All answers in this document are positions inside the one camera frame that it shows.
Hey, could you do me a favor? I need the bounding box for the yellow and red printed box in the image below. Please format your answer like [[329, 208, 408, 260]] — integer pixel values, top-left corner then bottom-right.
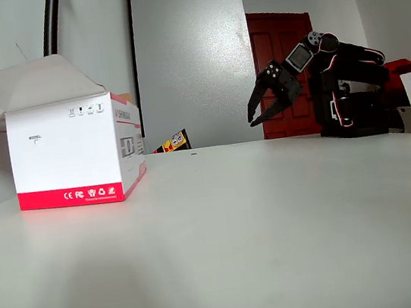
[[149, 127, 193, 155]]

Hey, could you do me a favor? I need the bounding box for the open cardboard box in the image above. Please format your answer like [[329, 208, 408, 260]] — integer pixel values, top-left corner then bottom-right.
[[0, 44, 152, 220]]

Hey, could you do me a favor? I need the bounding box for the red door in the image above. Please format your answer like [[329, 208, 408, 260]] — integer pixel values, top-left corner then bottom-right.
[[246, 4, 328, 141]]

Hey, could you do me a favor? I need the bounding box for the red cabinet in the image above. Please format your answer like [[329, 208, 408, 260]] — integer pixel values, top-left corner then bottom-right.
[[381, 57, 411, 91]]

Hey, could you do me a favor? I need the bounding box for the black camera stand pole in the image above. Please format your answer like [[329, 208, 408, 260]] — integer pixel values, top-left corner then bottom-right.
[[36, 0, 70, 58]]

